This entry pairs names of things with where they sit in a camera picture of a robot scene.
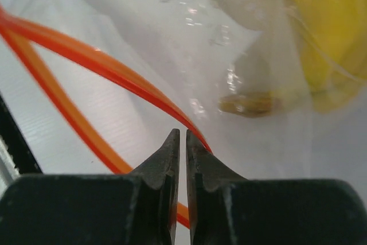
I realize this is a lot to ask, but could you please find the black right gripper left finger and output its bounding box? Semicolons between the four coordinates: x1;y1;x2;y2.
1;129;180;244

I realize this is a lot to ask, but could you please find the yellow fake banana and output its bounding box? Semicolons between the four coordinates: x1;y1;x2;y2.
215;0;366;118

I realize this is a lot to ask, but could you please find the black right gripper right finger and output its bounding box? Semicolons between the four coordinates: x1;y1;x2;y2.
186;131;366;244

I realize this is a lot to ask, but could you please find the clear zip top bag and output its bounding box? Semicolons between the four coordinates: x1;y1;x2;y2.
0;0;367;228

